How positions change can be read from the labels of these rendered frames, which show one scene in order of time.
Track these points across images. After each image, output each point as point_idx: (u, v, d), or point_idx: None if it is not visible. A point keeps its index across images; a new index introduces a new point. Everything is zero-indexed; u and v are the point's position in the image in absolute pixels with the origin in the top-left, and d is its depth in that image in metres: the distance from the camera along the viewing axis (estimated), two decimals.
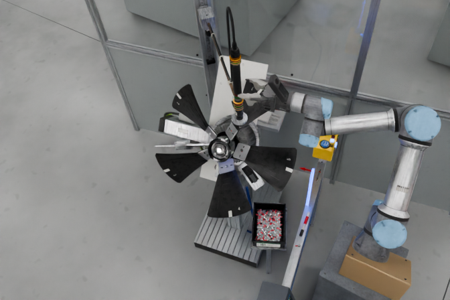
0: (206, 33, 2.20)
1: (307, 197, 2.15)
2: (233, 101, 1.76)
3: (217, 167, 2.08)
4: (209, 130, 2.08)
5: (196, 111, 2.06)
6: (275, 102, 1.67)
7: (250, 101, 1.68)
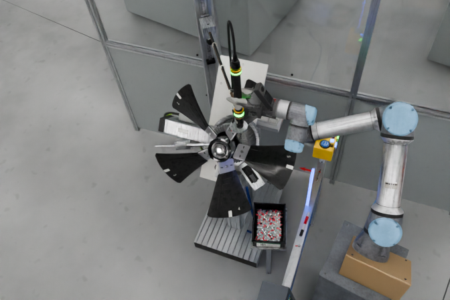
0: (207, 41, 2.24)
1: (307, 197, 2.15)
2: (234, 110, 1.81)
3: (217, 167, 2.08)
4: (209, 130, 2.08)
5: (196, 111, 2.06)
6: (261, 108, 1.73)
7: (237, 105, 1.75)
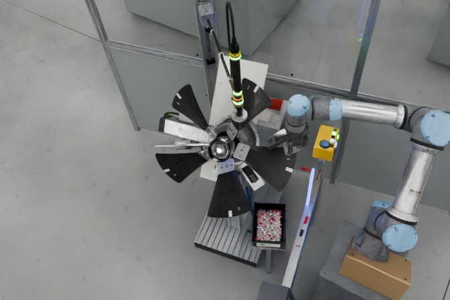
0: (205, 29, 2.18)
1: (307, 197, 2.15)
2: (233, 98, 1.75)
3: (203, 149, 2.09)
4: (234, 130, 2.04)
5: (247, 114, 1.98)
6: (296, 137, 1.67)
7: (293, 151, 1.75)
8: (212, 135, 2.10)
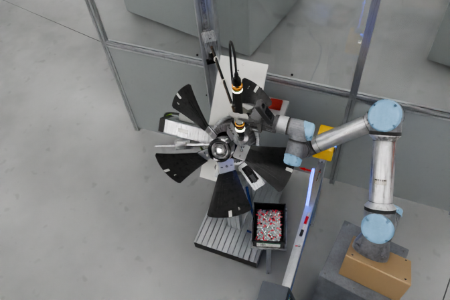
0: (209, 55, 2.31)
1: (307, 197, 2.15)
2: (235, 124, 1.88)
3: (203, 149, 2.09)
4: (234, 130, 2.04)
5: (247, 114, 1.98)
6: (262, 124, 1.81)
7: (238, 120, 1.82)
8: (212, 135, 2.10)
